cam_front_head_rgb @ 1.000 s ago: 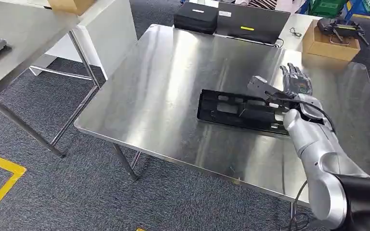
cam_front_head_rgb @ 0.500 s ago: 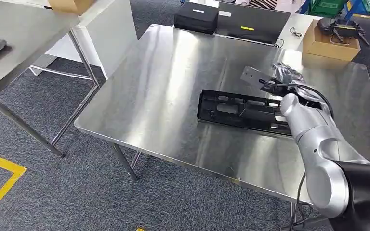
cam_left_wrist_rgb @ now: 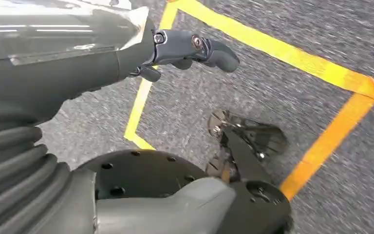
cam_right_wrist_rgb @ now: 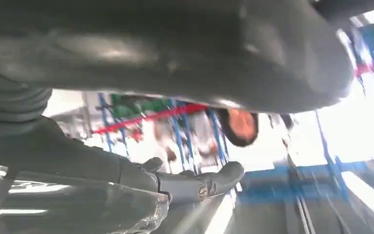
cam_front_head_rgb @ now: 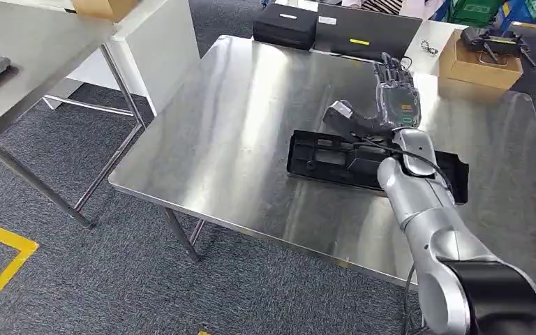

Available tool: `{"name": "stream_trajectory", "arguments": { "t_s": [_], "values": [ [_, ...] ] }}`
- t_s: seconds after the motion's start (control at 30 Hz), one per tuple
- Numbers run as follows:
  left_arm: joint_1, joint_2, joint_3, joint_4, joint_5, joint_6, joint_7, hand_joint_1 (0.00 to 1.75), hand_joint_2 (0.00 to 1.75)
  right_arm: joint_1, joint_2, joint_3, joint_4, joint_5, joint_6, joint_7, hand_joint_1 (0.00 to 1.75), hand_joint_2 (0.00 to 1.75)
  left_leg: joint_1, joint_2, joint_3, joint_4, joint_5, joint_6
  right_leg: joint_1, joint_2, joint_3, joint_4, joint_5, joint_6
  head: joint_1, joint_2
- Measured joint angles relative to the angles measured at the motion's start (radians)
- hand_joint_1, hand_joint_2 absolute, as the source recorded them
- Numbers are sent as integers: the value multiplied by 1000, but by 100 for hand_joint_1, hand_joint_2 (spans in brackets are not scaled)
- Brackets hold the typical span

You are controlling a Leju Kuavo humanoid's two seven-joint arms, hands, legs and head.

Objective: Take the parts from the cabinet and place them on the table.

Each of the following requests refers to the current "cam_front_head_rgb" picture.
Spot black plastic plate frame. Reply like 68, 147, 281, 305
286, 129, 470, 206

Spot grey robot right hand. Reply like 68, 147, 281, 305
358, 52, 422, 135

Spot black white striped cloth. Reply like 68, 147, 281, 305
359, 0, 406, 15

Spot black device with cables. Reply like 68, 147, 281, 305
459, 25, 536, 68

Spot small cardboard box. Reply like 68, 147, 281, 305
70, 0, 140, 24

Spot white cabinet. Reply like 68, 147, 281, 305
43, 0, 202, 117

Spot black hard case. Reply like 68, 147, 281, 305
252, 2, 319, 51

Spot steel work table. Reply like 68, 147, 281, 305
108, 34, 536, 290

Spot steel side table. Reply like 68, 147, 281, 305
0, 0, 148, 231

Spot dark grey flat case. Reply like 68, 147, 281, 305
313, 3, 424, 62

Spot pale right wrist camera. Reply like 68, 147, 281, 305
322, 100, 380, 140

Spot open cardboard box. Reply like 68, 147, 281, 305
438, 29, 525, 91

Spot small metal chain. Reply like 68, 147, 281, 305
419, 38, 440, 57

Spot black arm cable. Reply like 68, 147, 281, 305
351, 133, 455, 196

